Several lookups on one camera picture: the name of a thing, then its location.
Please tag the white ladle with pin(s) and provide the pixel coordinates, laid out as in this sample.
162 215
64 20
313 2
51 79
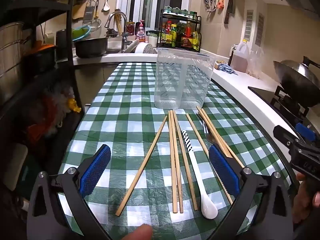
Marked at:
106 6

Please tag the black shelf rack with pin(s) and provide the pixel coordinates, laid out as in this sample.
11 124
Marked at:
70 55

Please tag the black gas stove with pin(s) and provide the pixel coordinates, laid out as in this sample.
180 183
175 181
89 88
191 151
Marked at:
270 95

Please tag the hanging cleaver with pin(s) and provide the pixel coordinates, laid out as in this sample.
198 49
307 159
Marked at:
228 10

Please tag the clear plastic utensil holder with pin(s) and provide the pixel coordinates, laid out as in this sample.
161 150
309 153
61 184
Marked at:
185 80

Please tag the metal grater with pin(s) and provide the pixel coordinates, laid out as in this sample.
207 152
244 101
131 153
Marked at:
88 12

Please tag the person's right hand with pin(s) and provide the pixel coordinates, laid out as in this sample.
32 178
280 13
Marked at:
305 205

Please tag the metal fork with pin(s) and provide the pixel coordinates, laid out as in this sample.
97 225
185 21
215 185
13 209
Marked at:
205 127

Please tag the white jar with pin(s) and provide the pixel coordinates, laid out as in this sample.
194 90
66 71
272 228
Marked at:
152 38

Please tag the wall vent grille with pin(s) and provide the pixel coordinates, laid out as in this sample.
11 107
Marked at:
260 28
248 25

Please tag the hanging kitchen utensils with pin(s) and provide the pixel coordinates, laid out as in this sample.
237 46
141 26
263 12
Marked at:
211 1

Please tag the row of green capped jars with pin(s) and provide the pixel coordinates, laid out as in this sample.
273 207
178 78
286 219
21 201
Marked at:
180 11

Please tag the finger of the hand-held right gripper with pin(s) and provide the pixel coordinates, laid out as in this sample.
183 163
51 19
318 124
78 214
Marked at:
286 136
305 131

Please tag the clear plastic jug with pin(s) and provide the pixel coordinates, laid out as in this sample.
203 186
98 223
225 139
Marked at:
256 62

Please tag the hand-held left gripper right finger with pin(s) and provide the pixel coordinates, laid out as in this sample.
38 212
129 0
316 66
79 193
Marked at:
223 171

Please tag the oil jug with yellow cap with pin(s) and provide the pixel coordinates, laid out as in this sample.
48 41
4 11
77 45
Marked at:
240 60

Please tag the black cooking pot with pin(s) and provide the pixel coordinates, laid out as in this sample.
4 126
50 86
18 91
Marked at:
91 47

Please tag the chrome faucet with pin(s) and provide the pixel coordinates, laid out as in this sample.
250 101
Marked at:
117 15

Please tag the colourful crumpled bags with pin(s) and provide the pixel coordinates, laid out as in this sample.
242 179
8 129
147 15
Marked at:
47 110

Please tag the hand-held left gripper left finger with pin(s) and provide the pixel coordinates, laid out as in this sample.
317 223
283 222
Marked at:
96 171

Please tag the black spice rack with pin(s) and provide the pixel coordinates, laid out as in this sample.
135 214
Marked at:
200 30

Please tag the green checked tablecloth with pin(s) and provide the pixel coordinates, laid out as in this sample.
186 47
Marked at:
130 105

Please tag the hanging wooden cutting board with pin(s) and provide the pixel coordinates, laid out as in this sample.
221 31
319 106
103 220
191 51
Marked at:
79 11

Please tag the steel stockpot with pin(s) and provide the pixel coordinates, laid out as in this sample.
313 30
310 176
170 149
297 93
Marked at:
10 60

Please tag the orange lidded pot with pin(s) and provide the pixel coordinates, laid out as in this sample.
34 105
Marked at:
41 55

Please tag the green bowl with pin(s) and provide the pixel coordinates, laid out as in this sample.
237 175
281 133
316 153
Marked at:
80 33

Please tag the black canister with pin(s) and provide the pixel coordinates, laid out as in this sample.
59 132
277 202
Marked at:
62 45

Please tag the row of sauce bottles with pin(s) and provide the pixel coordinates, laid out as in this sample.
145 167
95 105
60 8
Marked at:
180 36

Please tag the pink dish soap bottle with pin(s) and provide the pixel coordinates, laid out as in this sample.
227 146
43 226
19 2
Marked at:
140 32

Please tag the wok with steel lid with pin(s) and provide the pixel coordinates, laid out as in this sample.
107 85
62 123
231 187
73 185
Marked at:
297 75

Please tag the person's left hand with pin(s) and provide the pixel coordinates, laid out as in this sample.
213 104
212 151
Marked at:
141 233

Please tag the yellow crumpled wrapper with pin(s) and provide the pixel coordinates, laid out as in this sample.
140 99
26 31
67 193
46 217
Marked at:
74 105

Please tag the blue cloth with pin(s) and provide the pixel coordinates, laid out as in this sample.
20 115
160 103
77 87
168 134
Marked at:
227 69

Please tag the white framed window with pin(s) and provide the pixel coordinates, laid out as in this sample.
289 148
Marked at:
155 2

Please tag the red jar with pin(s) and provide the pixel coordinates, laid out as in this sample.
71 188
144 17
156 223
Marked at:
130 28

